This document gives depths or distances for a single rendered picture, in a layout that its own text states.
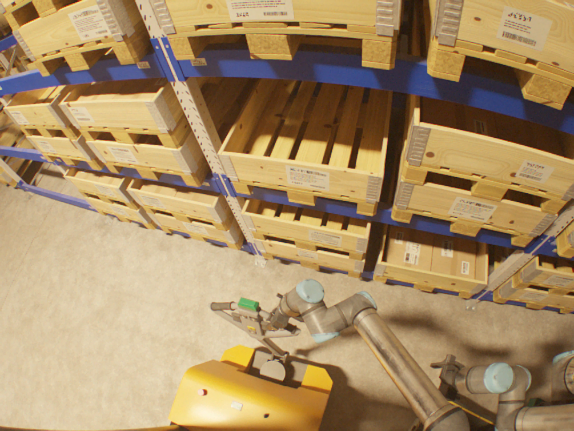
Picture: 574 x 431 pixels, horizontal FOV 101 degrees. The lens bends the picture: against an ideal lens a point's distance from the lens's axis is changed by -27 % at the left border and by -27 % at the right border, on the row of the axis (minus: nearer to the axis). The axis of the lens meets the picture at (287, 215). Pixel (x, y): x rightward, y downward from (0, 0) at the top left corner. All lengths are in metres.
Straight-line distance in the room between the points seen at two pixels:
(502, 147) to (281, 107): 1.36
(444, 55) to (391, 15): 0.19
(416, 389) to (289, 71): 1.09
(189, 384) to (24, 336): 2.79
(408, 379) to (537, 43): 0.98
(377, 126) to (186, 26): 1.23
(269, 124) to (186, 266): 1.71
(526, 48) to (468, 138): 0.42
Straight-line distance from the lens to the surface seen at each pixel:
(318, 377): 2.31
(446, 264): 2.48
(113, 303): 3.45
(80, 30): 1.55
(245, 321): 1.43
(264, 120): 2.03
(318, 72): 1.19
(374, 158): 1.78
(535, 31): 1.02
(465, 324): 2.93
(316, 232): 1.98
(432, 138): 1.24
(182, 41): 1.24
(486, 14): 0.97
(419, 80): 1.15
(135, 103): 1.67
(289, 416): 1.78
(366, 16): 0.97
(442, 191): 1.49
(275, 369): 2.25
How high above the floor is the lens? 2.65
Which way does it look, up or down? 58 degrees down
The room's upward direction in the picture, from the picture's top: 14 degrees counter-clockwise
